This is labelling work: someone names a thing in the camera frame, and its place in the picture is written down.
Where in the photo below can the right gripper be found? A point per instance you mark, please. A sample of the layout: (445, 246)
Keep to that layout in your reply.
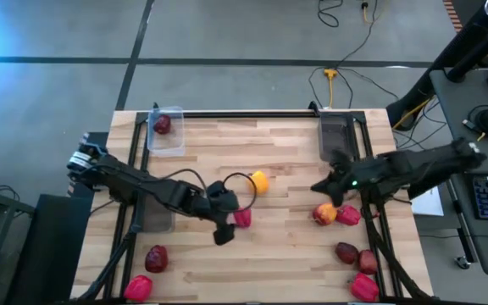
(354, 175)

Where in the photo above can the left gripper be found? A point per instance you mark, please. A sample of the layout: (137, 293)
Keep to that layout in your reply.
(214, 203)

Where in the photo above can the small red bell pepper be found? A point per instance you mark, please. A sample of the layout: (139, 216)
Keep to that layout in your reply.
(244, 218)

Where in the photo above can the yellow bell pepper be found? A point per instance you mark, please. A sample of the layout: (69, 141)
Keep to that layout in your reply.
(261, 183)

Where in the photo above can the dark red apple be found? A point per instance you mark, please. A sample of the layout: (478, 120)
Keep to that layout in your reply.
(367, 262)
(162, 124)
(156, 258)
(346, 253)

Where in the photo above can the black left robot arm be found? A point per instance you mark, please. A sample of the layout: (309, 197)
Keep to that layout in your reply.
(142, 183)

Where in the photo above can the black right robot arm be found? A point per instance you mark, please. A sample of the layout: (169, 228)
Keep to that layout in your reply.
(417, 167)

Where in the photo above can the red and yellow apple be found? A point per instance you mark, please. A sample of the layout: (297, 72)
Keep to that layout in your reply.
(324, 214)

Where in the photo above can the dark grey plastic bin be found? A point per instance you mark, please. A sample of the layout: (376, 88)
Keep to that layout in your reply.
(335, 135)

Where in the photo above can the clear bin left edge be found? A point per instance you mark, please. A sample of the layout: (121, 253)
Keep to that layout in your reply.
(159, 222)

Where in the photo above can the clear plastic bin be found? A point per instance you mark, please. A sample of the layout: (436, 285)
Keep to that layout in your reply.
(172, 144)

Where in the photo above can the white paper sheet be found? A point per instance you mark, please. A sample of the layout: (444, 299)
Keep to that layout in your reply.
(428, 205)

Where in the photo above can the desk caster wheel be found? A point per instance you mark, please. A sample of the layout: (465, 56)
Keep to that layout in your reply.
(463, 262)

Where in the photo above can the grey desk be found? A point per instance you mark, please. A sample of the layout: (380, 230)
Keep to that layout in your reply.
(447, 97)

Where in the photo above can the black angled stand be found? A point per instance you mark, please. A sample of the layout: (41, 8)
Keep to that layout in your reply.
(460, 46)

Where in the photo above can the orange striped floor strip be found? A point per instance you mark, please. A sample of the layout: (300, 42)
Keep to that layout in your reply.
(452, 14)

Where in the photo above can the dark side table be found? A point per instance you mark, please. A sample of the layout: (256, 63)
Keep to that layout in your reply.
(2, 201)

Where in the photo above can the black aluminium rig frame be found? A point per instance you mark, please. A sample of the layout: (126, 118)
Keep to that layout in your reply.
(248, 114)

